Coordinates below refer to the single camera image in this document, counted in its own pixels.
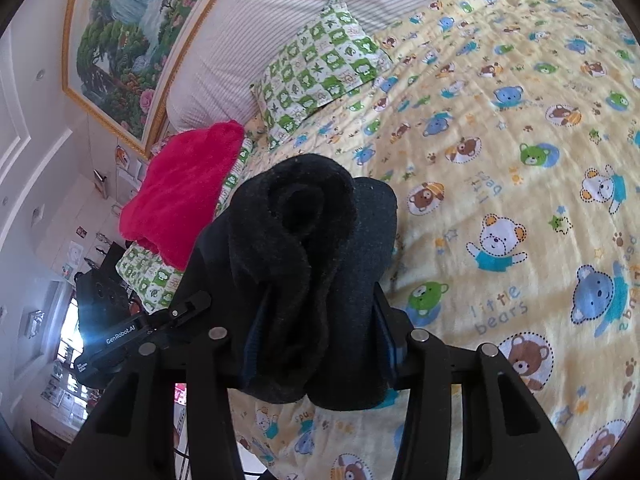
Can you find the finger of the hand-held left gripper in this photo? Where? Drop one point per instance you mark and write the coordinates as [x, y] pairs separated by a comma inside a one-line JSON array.
[[185, 307]]

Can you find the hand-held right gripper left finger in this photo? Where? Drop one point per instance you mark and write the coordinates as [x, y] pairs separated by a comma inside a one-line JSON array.
[[210, 360]]

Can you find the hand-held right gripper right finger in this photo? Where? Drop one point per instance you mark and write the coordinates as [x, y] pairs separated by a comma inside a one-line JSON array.
[[417, 360]]

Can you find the black pants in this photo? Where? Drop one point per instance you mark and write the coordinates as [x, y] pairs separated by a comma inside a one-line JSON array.
[[310, 260]]

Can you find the green checked pillow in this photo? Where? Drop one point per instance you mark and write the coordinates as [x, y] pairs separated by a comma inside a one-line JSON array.
[[320, 65], [150, 280]]

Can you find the red fluffy blanket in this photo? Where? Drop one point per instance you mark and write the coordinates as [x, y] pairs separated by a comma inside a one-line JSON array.
[[185, 190]]

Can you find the yellow bear print bed sheet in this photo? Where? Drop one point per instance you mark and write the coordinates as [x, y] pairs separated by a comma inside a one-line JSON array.
[[500, 160]]

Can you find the gold framed landscape painting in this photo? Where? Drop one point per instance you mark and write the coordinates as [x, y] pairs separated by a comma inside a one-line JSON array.
[[130, 35]]

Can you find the white striped headboard cushion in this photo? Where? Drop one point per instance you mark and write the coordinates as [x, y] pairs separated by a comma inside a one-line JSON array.
[[280, 20]]

